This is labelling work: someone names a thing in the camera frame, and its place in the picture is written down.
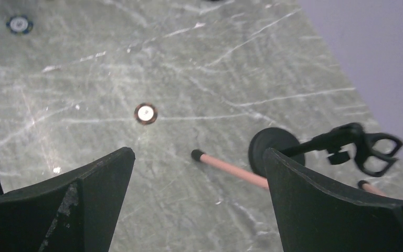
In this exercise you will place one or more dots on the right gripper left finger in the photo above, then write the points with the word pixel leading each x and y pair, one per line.
pixel 74 211

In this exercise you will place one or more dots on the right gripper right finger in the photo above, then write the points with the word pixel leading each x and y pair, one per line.
pixel 317 213

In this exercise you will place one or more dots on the black round-base mic stand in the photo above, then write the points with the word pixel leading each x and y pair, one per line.
pixel 375 152

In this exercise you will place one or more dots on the pink music stand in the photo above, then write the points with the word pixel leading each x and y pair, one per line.
pixel 258 180

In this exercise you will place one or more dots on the brown poker chip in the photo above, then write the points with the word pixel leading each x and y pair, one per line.
pixel 145 113

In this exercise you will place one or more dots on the blue white poker chip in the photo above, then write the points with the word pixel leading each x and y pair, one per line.
pixel 19 25

